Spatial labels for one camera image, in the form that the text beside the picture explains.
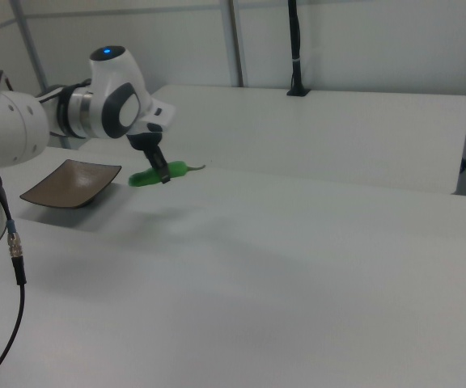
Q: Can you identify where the black cable with metal connector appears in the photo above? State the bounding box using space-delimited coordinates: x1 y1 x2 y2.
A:
0 70 28 388

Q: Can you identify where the square brown ceramic plate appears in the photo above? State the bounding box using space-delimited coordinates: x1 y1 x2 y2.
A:
19 158 123 212

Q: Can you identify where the black camera pole with base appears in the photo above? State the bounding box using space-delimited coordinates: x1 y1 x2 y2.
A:
286 0 311 98

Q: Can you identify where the grey partition frame post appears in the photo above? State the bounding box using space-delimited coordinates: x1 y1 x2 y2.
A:
8 0 51 95
227 0 246 87

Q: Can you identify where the dark Franka gripper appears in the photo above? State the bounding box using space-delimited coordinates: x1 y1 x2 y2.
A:
126 93 176 185

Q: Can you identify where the green chili pepper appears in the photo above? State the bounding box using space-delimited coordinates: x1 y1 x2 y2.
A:
127 160 206 188

